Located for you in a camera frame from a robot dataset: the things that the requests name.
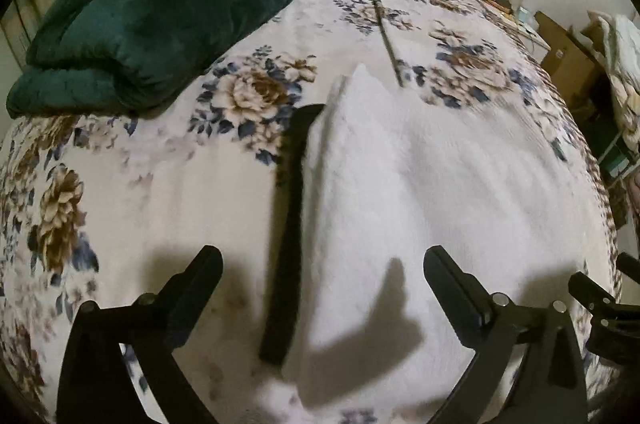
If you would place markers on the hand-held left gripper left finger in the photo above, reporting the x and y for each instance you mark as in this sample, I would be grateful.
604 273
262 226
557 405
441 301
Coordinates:
192 299

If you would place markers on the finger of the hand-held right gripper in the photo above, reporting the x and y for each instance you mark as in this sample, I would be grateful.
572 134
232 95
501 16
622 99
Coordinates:
597 294
630 264

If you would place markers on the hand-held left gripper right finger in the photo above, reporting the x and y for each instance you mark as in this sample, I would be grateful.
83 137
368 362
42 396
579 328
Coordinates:
450 296

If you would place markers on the white knit sweater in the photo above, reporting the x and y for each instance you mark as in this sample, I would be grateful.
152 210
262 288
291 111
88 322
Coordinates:
425 204

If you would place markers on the pile of clothes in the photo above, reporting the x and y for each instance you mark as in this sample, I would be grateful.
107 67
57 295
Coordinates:
622 74

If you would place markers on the bed with floral sheet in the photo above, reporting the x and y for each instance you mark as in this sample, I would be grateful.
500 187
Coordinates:
165 184

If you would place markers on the black folded garment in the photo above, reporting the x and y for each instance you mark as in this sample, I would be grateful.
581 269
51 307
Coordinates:
290 214

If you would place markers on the brown cardboard box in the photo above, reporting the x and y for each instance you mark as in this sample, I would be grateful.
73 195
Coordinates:
567 54

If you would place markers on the white nightstand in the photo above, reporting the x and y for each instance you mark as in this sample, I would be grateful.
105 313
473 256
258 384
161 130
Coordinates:
530 36

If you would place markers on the thin stick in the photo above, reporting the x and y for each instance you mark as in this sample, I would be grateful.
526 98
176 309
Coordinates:
387 39

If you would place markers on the dark green blanket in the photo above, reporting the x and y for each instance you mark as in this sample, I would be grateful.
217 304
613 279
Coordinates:
165 19

